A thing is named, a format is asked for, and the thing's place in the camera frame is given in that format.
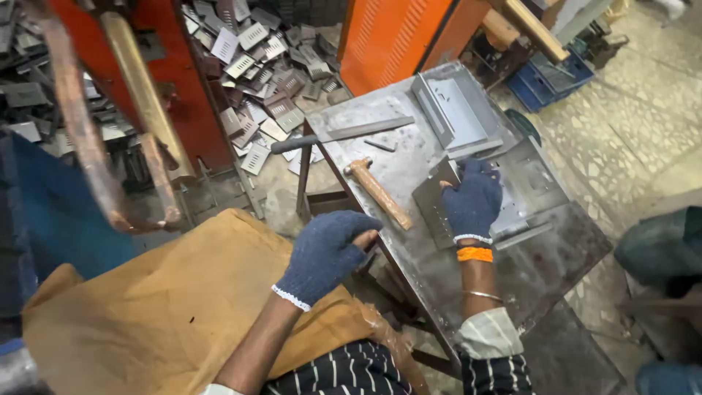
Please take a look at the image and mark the person's left hand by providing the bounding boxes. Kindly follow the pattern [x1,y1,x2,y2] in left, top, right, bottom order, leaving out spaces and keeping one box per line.
[271,210,384,312]

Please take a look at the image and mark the person's right hand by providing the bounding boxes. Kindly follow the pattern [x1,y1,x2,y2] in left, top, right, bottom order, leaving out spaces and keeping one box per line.
[440,158,503,245]

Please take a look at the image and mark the perforated sheet metal plate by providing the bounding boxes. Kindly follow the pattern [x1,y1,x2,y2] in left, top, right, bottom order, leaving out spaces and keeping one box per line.
[411,159,527,251]

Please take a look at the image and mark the orange thread wristband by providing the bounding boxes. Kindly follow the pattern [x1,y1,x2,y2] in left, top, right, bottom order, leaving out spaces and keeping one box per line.
[456,246,494,263]

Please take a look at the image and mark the narrow metal strip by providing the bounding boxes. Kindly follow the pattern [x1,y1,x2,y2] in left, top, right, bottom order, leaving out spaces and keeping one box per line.
[494,222,555,251]

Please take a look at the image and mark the grey metal work table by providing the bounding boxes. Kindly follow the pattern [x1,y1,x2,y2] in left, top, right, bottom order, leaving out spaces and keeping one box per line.
[296,60,613,379]

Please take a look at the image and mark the thin silver bangle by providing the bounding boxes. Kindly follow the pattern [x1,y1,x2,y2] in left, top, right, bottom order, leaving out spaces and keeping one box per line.
[462,290,503,304]

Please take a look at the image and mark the long flat metal file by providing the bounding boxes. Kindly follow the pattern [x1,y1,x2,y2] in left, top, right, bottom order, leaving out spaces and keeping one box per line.
[270,116,416,155]

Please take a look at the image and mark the person's striped apron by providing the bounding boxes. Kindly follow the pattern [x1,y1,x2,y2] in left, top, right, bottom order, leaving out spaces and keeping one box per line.
[263,339,535,395]

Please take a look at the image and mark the blue plastic crate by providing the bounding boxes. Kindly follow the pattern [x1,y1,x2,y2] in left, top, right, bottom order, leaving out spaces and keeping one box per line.
[506,46,596,113]

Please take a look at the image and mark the orange welding machine cabinet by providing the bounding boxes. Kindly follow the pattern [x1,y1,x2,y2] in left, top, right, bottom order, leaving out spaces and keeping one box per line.
[336,0,494,97]

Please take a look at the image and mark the heap of louvered metal plates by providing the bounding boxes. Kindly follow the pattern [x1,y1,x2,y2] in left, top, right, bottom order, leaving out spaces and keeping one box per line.
[181,0,352,176]

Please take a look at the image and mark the red spot welding machine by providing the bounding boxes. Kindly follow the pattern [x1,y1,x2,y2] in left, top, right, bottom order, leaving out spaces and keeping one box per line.
[49,0,237,176]

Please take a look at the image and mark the blue fabric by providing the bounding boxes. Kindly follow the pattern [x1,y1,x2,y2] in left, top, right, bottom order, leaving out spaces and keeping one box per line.
[0,129,138,341]

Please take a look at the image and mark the wooden handled hammer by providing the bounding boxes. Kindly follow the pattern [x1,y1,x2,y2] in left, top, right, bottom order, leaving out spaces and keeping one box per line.
[344,157,413,231]

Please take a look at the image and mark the folded grey sheet metal bracket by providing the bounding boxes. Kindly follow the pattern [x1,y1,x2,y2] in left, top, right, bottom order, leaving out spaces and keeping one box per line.
[410,72,504,161]

